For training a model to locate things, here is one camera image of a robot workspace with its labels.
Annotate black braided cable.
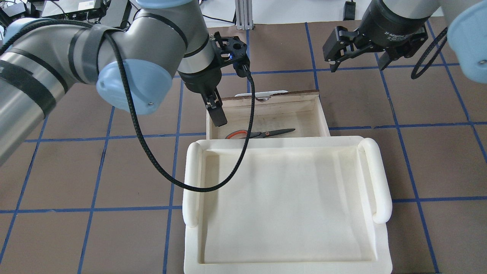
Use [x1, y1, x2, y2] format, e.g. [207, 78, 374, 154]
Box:
[0, 19, 255, 193]

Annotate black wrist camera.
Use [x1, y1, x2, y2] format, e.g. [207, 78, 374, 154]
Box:
[209, 32, 251, 78]

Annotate aluminium frame post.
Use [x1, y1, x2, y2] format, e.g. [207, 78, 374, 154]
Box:
[235, 0, 255, 30]

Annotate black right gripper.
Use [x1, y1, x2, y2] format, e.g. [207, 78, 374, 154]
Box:
[322, 0, 428, 73]

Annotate white plastic tray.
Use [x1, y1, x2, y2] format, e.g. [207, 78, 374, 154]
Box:
[181, 136, 393, 274]

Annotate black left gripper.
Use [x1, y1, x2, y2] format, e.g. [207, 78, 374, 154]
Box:
[178, 67, 228, 127]

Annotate orange grey scissors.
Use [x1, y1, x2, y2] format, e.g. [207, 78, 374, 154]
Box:
[225, 128, 296, 139]

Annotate white drawer handle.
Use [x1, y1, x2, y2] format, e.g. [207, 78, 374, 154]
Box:
[234, 90, 288, 101]

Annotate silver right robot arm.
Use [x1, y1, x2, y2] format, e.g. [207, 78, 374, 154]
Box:
[322, 0, 487, 84]

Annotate brown wooden drawer box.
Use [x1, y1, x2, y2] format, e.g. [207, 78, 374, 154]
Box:
[206, 90, 330, 139]

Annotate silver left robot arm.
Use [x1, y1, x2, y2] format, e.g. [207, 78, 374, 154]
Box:
[0, 0, 221, 164]

